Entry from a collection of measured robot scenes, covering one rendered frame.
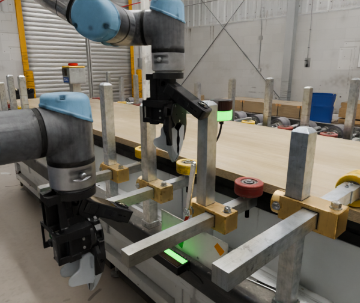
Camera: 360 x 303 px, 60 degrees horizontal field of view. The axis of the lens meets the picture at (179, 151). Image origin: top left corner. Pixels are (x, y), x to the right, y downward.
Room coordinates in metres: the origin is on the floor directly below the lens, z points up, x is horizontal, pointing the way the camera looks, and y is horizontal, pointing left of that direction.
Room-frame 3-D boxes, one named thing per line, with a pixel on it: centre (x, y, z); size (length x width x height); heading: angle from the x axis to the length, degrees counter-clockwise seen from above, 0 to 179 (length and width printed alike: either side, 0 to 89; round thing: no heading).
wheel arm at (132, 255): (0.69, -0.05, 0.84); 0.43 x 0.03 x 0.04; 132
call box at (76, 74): (1.33, 0.44, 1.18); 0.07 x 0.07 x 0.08; 42
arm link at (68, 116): (0.49, 0.18, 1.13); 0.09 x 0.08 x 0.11; 131
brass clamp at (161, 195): (0.93, 0.08, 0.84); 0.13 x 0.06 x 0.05; 42
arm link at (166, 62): (0.74, 0.03, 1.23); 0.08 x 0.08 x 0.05
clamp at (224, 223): (0.75, -0.09, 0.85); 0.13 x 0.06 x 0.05; 42
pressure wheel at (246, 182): (0.82, -0.20, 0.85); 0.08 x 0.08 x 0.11
